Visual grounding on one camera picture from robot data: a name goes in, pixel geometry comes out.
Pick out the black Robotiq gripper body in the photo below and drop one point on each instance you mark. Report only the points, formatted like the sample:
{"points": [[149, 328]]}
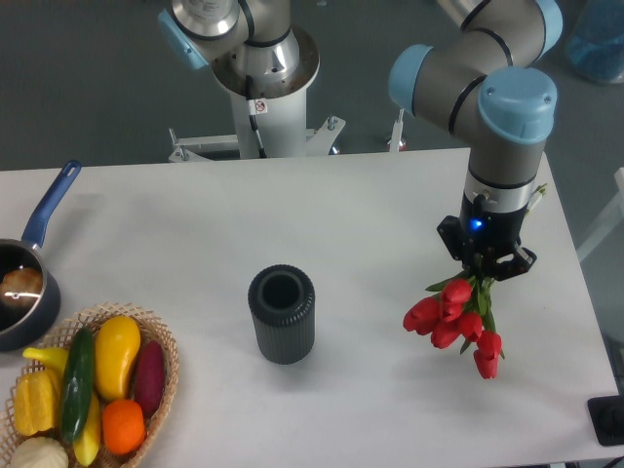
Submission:
{"points": [[492, 232]]}

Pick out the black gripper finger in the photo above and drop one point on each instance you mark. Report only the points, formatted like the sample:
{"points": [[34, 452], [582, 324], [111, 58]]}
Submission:
{"points": [[513, 264], [454, 238]]}

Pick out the red tulip bouquet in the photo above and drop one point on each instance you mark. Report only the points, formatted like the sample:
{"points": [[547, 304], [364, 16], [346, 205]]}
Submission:
{"points": [[461, 307]]}

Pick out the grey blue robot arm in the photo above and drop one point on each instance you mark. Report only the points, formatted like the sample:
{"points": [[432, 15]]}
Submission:
{"points": [[483, 90]]}

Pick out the dark grey ribbed vase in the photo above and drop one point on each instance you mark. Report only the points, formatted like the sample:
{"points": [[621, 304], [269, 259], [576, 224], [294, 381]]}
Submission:
{"points": [[282, 301]]}

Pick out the black device at edge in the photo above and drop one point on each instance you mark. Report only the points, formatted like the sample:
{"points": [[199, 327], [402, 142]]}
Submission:
{"points": [[607, 418]]}

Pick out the blue transparent container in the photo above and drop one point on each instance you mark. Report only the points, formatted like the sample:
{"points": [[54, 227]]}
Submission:
{"points": [[594, 48]]}

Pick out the woven wicker basket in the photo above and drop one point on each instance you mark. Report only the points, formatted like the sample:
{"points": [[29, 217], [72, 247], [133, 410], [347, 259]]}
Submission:
{"points": [[151, 328]]}

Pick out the purple sweet potato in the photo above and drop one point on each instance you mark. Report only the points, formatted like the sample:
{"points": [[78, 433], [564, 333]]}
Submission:
{"points": [[150, 378]]}

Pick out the yellow squash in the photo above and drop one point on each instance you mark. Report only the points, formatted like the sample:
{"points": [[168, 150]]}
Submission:
{"points": [[116, 348]]}

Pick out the orange fruit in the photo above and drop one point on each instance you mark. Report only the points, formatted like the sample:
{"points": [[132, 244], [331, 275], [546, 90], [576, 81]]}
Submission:
{"points": [[123, 426]]}

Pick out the green cucumber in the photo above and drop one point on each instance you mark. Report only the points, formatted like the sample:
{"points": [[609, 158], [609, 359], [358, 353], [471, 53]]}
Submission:
{"points": [[77, 386]]}

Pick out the yellow banana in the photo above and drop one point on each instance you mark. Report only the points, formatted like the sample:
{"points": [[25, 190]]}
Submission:
{"points": [[86, 446]]}

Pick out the brown patty in pan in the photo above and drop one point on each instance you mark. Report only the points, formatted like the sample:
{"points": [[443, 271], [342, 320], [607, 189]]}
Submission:
{"points": [[21, 288]]}

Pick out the blue saucepan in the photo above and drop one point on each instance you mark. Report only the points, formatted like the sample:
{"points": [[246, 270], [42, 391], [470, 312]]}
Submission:
{"points": [[22, 326]]}

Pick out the yellow bell pepper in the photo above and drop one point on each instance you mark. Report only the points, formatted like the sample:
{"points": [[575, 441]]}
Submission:
{"points": [[36, 403]]}

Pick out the white garlic bulb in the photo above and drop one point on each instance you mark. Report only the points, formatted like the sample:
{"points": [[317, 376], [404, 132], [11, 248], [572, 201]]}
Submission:
{"points": [[39, 452]]}

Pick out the white frame at right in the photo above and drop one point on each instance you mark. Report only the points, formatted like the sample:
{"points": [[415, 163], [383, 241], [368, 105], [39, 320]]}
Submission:
{"points": [[604, 223]]}

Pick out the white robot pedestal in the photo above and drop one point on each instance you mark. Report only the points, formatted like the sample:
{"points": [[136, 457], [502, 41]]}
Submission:
{"points": [[267, 87]]}

